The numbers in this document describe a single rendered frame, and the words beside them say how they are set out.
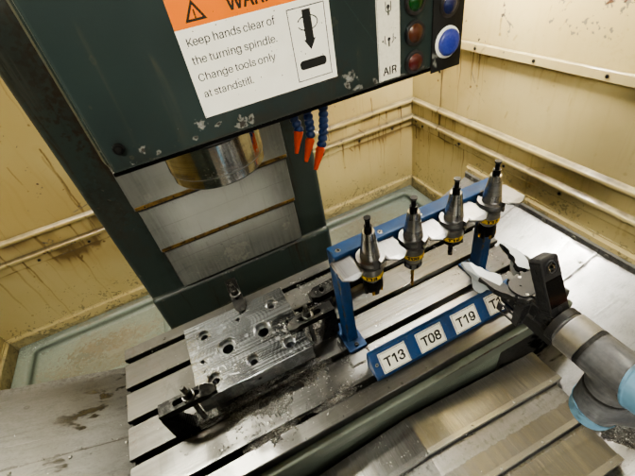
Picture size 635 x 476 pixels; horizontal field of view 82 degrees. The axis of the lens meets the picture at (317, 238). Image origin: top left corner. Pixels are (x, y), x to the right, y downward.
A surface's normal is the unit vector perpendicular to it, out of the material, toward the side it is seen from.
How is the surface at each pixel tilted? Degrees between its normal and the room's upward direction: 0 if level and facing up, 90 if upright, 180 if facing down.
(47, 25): 90
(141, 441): 0
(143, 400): 0
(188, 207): 89
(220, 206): 90
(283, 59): 90
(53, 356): 0
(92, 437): 24
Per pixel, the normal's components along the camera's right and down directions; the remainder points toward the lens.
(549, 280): 0.32, 0.07
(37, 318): 0.42, 0.54
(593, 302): -0.51, -0.53
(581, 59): -0.89, 0.38
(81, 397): 0.22, -0.84
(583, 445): -0.03, -0.80
